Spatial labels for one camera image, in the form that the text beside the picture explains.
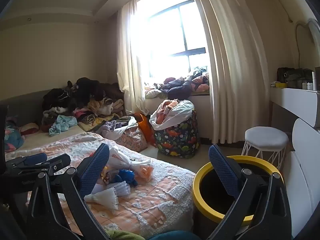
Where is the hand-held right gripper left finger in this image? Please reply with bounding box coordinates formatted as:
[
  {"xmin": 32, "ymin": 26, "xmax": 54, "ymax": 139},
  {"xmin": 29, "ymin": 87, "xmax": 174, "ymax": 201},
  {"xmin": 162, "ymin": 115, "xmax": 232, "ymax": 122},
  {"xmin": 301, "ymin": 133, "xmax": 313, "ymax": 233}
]
[{"xmin": 25, "ymin": 143, "xmax": 112, "ymax": 240}]

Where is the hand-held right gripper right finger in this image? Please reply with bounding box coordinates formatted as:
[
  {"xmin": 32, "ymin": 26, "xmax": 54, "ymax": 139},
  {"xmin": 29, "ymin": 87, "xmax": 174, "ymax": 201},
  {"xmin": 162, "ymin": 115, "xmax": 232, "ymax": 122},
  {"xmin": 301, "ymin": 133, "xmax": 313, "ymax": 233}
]
[{"xmin": 207, "ymin": 144, "xmax": 293, "ymax": 240}]

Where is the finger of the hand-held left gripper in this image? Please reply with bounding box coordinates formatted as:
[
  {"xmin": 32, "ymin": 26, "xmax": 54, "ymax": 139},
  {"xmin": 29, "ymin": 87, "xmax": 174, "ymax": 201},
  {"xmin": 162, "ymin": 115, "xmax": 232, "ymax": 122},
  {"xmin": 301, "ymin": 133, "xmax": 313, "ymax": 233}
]
[
  {"xmin": 5, "ymin": 152, "xmax": 48, "ymax": 171},
  {"xmin": 5, "ymin": 153, "xmax": 73, "ymax": 193}
]

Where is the white plastic bag red print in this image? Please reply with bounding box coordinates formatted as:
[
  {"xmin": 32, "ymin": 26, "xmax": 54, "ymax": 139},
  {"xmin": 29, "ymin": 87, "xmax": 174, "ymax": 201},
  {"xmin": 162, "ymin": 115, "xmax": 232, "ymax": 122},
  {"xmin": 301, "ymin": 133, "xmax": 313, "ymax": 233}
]
[{"xmin": 109, "ymin": 145, "xmax": 153, "ymax": 173}]

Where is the large white foam net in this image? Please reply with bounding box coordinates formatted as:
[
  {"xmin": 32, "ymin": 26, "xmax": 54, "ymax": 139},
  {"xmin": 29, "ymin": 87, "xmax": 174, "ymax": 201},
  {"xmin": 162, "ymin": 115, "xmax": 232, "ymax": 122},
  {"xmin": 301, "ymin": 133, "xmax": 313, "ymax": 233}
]
[{"xmin": 84, "ymin": 187, "xmax": 119, "ymax": 211}]

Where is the blue plastic bag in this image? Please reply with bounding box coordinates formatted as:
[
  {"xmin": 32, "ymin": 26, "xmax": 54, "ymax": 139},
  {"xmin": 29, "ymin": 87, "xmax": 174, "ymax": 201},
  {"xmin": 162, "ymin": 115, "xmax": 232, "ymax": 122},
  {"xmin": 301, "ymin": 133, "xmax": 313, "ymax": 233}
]
[{"xmin": 111, "ymin": 169, "xmax": 139, "ymax": 187}]

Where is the small white foam net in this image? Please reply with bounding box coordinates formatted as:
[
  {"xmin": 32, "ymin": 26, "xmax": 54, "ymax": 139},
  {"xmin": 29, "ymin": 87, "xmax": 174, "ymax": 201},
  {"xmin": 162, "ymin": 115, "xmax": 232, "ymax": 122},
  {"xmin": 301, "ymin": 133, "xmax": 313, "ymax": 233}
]
[{"xmin": 110, "ymin": 181, "xmax": 131, "ymax": 197}]

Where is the yellow-rimmed black bin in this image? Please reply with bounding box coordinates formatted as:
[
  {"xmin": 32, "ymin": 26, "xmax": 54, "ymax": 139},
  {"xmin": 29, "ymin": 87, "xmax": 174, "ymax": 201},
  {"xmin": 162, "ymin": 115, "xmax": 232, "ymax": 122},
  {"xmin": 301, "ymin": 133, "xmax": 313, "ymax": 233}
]
[{"xmin": 192, "ymin": 155, "xmax": 284, "ymax": 230}]

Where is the clear bag with orange pieces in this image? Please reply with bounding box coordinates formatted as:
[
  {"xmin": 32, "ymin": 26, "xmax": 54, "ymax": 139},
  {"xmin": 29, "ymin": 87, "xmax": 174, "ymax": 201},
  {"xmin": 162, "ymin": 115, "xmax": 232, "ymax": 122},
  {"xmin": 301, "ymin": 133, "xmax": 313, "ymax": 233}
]
[{"xmin": 132, "ymin": 164, "xmax": 155, "ymax": 182}]

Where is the colourful quilt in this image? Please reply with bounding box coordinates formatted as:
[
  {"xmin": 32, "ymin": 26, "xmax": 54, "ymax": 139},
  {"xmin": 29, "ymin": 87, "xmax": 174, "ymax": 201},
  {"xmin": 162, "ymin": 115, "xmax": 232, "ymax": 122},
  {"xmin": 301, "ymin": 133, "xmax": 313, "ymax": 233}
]
[{"xmin": 4, "ymin": 116, "xmax": 25, "ymax": 152}]

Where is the red and white pillow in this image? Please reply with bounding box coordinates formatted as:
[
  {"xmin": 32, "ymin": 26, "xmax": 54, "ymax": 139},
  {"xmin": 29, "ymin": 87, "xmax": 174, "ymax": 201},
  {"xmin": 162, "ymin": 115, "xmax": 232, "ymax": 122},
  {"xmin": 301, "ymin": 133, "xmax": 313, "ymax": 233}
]
[{"xmin": 19, "ymin": 122, "xmax": 39, "ymax": 136}]

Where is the light blue garment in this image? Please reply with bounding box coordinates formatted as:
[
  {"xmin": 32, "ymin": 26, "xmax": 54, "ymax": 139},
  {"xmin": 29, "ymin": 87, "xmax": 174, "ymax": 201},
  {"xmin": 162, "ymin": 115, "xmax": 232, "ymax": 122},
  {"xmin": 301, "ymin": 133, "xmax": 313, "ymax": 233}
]
[{"xmin": 49, "ymin": 115, "xmax": 78, "ymax": 137}]

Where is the grey headboard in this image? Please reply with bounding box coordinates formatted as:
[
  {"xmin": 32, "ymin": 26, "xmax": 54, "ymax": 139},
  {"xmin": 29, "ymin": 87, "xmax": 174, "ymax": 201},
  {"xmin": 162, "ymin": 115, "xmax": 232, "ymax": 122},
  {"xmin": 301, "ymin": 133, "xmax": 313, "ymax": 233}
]
[{"xmin": 0, "ymin": 89, "xmax": 52, "ymax": 123}]

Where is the lavender cloth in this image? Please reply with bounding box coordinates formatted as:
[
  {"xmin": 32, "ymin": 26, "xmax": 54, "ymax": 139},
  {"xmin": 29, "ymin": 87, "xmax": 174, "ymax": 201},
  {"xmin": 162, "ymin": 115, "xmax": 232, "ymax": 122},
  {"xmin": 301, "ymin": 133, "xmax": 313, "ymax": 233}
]
[{"xmin": 96, "ymin": 120, "xmax": 123, "ymax": 139}]

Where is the floral fabric bag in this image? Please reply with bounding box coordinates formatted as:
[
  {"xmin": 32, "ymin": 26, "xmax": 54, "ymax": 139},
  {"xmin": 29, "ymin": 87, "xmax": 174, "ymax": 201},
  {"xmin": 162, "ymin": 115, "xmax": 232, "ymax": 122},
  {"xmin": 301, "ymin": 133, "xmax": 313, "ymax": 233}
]
[{"xmin": 116, "ymin": 126, "xmax": 148, "ymax": 153}]

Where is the crumpled white plastic bag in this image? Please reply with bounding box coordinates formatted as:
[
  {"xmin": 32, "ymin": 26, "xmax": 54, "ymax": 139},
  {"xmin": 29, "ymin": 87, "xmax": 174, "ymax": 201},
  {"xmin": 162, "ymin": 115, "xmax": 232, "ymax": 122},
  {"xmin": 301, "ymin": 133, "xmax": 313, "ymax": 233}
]
[{"xmin": 110, "ymin": 116, "xmax": 138, "ymax": 140}]

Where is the white round stool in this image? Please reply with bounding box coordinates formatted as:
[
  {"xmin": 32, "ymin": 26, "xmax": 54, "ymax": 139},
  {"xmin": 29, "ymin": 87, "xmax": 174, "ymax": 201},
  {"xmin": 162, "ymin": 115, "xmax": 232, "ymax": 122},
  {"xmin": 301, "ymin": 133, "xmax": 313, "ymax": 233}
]
[{"xmin": 241, "ymin": 127, "xmax": 289, "ymax": 169}]

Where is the dinosaur print laundry basket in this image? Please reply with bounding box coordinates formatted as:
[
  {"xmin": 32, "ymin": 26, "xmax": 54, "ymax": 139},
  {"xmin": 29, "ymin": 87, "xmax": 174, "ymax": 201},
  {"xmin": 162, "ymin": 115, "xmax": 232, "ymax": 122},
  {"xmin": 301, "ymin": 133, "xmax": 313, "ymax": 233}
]
[{"xmin": 153, "ymin": 99, "xmax": 202, "ymax": 159}]

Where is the orange plastic bag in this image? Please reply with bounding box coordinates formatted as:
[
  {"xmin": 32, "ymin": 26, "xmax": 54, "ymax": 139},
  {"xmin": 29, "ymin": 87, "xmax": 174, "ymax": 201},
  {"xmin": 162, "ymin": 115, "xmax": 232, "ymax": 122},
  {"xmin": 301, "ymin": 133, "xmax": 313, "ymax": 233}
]
[{"xmin": 134, "ymin": 112, "xmax": 157, "ymax": 147}]

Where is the peach patterned blanket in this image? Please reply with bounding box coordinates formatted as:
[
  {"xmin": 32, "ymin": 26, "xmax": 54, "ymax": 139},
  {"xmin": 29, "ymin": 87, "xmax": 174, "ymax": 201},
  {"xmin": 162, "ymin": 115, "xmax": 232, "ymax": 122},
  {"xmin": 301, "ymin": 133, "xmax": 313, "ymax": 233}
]
[{"xmin": 5, "ymin": 132, "xmax": 197, "ymax": 240}]

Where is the pile of clothes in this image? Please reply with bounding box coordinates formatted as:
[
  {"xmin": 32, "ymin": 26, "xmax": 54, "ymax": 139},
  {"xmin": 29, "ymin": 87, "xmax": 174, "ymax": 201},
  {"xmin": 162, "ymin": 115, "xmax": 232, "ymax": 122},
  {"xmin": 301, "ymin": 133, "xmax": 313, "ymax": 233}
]
[{"xmin": 41, "ymin": 77, "xmax": 125, "ymax": 133}]

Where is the person's green garment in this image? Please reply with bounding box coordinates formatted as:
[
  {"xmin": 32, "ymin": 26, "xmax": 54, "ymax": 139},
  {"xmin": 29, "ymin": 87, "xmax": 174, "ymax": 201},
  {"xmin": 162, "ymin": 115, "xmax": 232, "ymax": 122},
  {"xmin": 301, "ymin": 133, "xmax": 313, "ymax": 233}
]
[{"xmin": 104, "ymin": 229, "xmax": 146, "ymax": 240}]

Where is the white bag of orange clothes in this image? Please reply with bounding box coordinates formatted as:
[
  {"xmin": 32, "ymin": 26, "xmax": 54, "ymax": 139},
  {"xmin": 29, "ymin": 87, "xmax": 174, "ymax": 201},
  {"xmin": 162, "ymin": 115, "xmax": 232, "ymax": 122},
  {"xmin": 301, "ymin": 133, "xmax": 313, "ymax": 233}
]
[{"xmin": 149, "ymin": 99, "xmax": 195, "ymax": 131}]

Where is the teal fleece clothing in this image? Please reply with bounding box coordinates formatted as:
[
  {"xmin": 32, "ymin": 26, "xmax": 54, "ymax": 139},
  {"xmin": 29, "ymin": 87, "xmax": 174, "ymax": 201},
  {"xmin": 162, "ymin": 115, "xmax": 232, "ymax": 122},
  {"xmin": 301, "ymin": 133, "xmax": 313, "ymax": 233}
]
[{"xmin": 147, "ymin": 231, "xmax": 203, "ymax": 240}]

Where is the white rounded cabinet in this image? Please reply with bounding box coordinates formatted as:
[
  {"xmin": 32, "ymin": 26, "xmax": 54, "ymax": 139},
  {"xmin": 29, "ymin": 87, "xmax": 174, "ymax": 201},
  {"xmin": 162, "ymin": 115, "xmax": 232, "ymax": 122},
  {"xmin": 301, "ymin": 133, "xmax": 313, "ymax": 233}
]
[{"xmin": 282, "ymin": 118, "xmax": 320, "ymax": 238}]

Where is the heap of jackets and bedding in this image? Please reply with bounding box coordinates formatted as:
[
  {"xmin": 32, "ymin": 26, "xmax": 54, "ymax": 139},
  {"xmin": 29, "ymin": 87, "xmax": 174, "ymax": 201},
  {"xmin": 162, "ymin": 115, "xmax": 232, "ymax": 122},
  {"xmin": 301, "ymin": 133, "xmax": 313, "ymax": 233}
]
[{"xmin": 145, "ymin": 66, "xmax": 210, "ymax": 99}]

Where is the white vanity table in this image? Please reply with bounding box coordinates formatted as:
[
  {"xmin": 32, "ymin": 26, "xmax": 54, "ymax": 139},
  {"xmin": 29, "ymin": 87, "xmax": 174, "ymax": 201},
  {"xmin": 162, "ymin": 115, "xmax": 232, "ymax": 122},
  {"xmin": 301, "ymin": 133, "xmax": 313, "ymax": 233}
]
[{"xmin": 270, "ymin": 86, "xmax": 320, "ymax": 128}]

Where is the cream curtain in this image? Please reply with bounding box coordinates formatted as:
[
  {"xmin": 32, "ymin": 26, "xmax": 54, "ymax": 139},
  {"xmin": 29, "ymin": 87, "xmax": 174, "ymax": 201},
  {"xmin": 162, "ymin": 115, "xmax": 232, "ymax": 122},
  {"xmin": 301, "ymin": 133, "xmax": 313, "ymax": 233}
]
[
  {"xmin": 187, "ymin": 0, "xmax": 271, "ymax": 145},
  {"xmin": 116, "ymin": 0, "xmax": 150, "ymax": 117}
]

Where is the dark olive bag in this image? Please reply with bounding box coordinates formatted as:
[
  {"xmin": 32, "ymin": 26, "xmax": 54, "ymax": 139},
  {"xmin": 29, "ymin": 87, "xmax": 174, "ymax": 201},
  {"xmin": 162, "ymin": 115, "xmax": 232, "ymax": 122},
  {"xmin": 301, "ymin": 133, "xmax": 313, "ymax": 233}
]
[{"xmin": 277, "ymin": 67, "xmax": 314, "ymax": 89}]

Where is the black framed window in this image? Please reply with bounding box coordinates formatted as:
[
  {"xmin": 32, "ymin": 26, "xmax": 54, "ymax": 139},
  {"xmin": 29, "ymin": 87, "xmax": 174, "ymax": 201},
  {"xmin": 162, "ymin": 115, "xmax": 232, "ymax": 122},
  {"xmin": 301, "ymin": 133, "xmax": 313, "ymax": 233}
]
[{"xmin": 130, "ymin": 0, "xmax": 209, "ymax": 79}]

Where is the white framed vanity mirror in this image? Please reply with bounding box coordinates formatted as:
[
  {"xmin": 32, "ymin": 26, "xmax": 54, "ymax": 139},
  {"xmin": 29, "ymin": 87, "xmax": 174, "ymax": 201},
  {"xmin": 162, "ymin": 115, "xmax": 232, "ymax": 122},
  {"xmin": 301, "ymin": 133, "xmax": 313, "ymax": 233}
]
[{"xmin": 294, "ymin": 17, "xmax": 320, "ymax": 68}]

